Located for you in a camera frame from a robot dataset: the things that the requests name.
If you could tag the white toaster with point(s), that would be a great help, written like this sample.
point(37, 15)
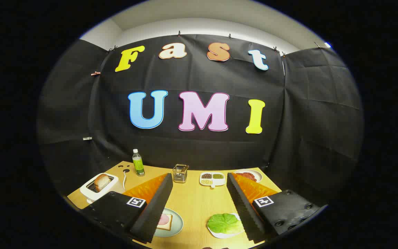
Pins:
point(112, 184)

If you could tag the pile of yellow beans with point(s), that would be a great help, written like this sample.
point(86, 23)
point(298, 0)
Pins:
point(206, 181)

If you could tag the brown meat piece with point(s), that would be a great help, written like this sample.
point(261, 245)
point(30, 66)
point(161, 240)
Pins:
point(249, 175)

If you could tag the white oval plate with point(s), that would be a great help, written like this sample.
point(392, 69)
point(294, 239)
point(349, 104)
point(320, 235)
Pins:
point(258, 177)

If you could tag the pile of green beans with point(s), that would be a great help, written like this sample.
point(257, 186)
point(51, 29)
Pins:
point(218, 176)

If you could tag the pink ham slice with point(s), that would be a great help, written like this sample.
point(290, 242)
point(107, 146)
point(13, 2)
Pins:
point(162, 219)

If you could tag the black backdrop cloth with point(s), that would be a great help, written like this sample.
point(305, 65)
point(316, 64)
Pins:
point(199, 79)

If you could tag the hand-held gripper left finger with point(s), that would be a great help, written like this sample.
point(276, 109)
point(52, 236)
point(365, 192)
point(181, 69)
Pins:
point(155, 211)

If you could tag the light green round plate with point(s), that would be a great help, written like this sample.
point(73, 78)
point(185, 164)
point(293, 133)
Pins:
point(176, 224)

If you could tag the green lettuce leaf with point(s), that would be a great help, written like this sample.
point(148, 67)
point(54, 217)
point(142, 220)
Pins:
point(223, 223)

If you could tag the pile of brown beans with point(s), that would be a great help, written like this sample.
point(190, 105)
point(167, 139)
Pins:
point(206, 176)

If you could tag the white divided dish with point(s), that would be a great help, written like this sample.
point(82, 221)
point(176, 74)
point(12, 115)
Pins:
point(218, 182)

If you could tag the plain bread slice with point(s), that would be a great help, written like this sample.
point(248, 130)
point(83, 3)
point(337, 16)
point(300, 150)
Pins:
point(102, 181)

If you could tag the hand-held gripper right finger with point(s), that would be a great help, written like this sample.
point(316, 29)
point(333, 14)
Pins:
point(244, 211)

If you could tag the white square plate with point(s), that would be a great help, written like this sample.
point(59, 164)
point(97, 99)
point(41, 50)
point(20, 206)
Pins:
point(226, 236)

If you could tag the green label plastic bottle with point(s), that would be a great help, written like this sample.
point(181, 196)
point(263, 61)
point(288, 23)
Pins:
point(138, 167)

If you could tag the bread slice under ham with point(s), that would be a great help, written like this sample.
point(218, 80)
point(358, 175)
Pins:
point(169, 223)

